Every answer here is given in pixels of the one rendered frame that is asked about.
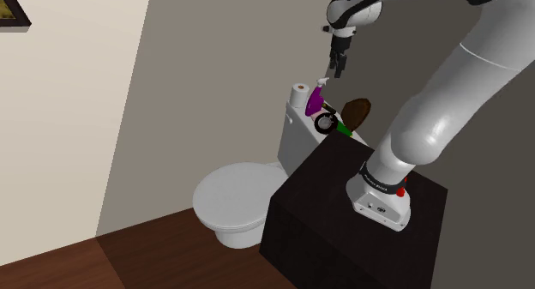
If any black round alarm clock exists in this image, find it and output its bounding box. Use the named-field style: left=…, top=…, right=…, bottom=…
left=313, top=111, right=340, bottom=135

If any dark robot stand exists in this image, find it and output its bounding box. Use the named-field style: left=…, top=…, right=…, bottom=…
left=258, top=130, right=449, bottom=289

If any green bottle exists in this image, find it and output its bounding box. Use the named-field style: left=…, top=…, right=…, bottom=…
left=335, top=120, right=354, bottom=139

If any dark framed wall picture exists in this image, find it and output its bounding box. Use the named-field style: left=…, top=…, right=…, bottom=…
left=0, top=0, right=33, bottom=33

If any pink black cylinder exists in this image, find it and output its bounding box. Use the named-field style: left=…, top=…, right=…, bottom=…
left=316, top=102, right=338, bottom=118

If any white toilet paper roll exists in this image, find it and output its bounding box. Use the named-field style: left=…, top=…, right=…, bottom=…
left=290, top=82, right=310, bottom=110

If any brown oval bowl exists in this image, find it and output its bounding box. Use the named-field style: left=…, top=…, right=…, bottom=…
left=340, top=97, right=373, bottom=132

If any purple spray bottle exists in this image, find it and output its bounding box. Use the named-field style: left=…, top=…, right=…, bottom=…
left=304, top=76, right=330, bottom=117

